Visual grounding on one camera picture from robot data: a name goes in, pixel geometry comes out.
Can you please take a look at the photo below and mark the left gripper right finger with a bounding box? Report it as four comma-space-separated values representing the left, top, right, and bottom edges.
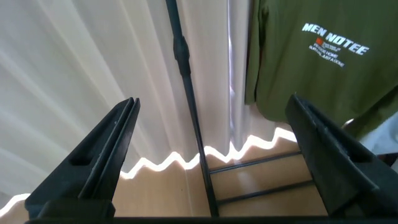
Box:
285, 94, 398, 218

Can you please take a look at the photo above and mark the green long-sleeved shirt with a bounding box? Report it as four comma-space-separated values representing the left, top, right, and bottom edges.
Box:
244, 0, 398, 139

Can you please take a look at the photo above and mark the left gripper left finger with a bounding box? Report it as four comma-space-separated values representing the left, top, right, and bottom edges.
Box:
24, 96, 141, 219

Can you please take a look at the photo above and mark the black clothes rack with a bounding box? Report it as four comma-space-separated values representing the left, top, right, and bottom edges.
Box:
164, 0, 315, 218

